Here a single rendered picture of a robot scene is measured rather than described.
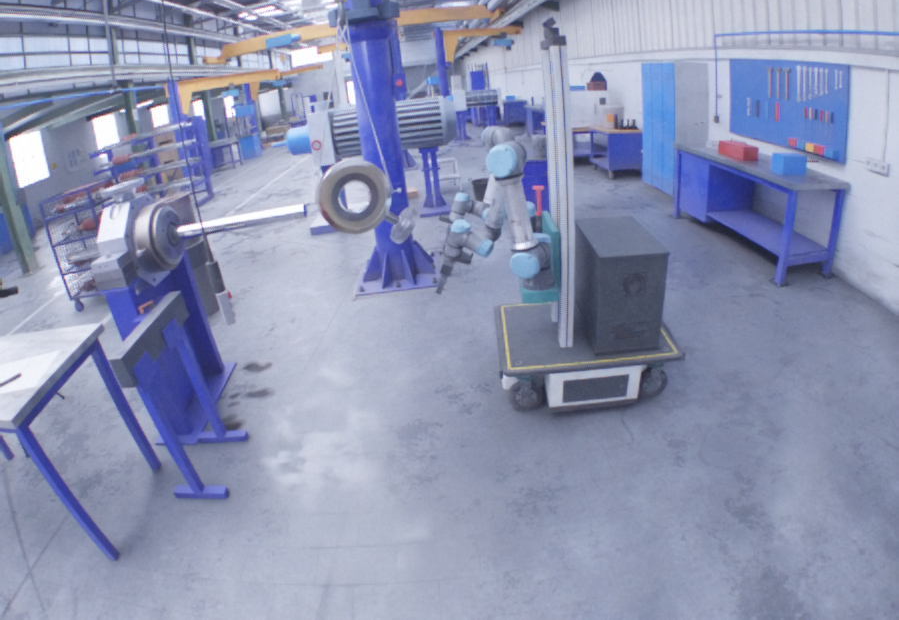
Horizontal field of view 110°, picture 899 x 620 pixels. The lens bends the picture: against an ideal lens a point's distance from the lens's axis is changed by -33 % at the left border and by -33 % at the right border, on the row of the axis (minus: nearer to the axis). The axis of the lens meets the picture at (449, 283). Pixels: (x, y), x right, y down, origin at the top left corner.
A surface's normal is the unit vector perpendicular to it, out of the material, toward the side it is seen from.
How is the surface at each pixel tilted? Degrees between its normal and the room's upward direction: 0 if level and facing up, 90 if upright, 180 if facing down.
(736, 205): 90
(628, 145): 90
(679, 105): 90
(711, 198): 90
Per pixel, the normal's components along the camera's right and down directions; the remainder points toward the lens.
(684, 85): 0.07, 0.40
